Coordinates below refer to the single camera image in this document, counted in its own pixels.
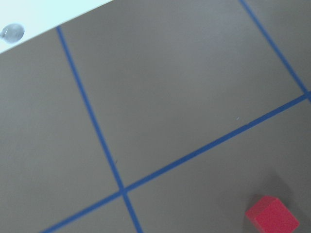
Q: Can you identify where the small round silver object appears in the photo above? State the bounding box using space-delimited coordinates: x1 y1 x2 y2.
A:
0 23 25 44

